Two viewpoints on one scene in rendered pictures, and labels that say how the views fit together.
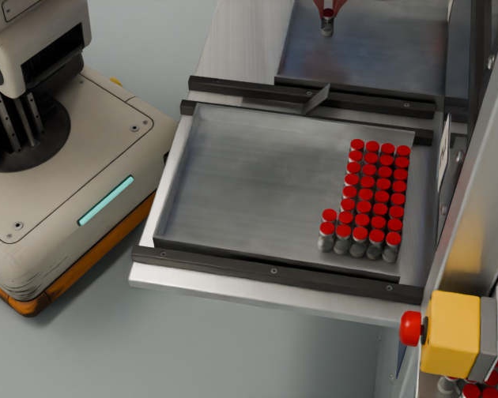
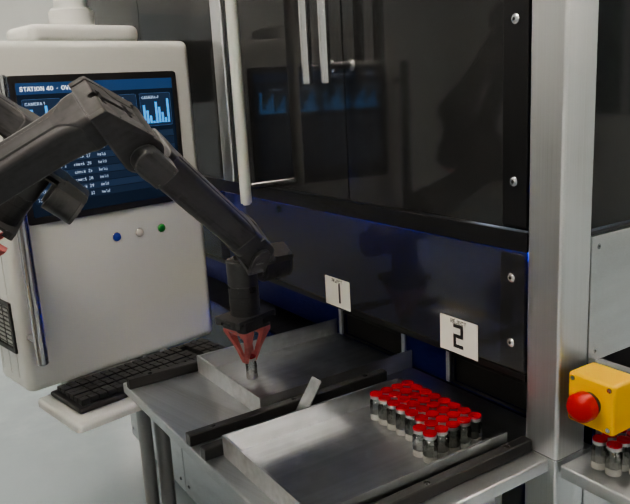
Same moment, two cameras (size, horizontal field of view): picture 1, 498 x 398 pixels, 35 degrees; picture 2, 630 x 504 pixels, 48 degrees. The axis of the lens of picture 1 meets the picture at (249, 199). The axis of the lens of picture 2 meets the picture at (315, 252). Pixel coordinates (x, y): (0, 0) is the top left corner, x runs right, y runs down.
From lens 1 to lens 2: 0.77 m
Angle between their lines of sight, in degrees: 54
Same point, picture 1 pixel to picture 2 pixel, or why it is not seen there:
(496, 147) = (569, 203)
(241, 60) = (209, 415)
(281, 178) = (341, 449)
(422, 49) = (327, 359)
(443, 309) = (589, 373)
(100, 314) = not seen: outside the picture
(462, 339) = (623, 377)
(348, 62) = (290, 383)
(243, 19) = (176, 398)
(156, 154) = not seen: outside the picture
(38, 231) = not seen: outside the picture
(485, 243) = (577, 309)
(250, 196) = (336, 468)
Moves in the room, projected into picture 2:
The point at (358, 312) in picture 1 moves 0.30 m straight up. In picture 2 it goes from (507, 476) to (508, 269)
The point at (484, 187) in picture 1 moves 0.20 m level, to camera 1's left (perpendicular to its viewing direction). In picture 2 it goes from (569, 247) to (491, 281)
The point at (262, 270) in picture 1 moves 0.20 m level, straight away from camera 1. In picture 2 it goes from (419, 487) to (314, 440)
